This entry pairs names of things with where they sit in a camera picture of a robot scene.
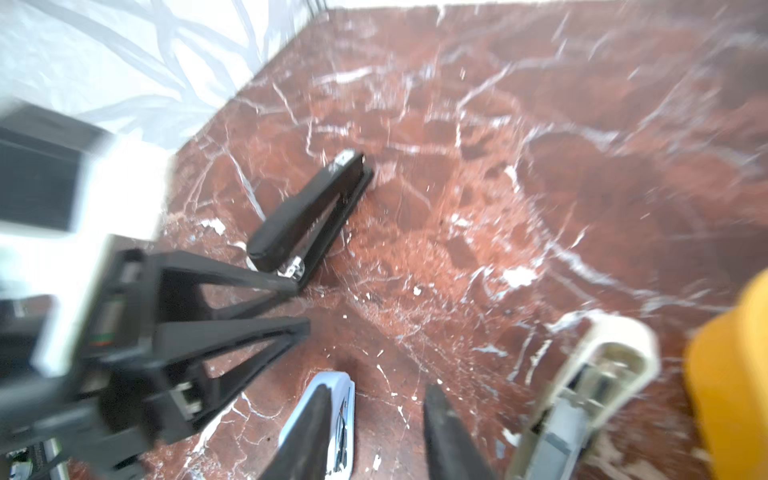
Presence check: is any yellow plastic tray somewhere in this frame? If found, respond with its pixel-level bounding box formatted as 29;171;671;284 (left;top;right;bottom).
684;271;767;479

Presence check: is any beige small stapler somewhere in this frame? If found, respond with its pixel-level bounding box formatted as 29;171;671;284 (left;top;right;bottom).
505;310;661;479

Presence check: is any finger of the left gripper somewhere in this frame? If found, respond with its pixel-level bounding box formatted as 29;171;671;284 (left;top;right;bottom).
150;251;300;321
149;317;310;429

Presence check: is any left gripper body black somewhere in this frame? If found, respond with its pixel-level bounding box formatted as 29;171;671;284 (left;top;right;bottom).
1;249;180;479

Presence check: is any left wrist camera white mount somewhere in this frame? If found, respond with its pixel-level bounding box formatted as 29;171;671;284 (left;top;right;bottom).
1;98;174;377

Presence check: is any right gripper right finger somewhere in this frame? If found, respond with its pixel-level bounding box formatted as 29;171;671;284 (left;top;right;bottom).
423;384;496;480

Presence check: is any light blue stapler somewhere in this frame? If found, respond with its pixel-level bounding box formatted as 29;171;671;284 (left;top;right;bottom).
278;371;355;479

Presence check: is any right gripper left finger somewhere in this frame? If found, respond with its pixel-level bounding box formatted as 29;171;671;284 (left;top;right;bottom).
260;385;332;480

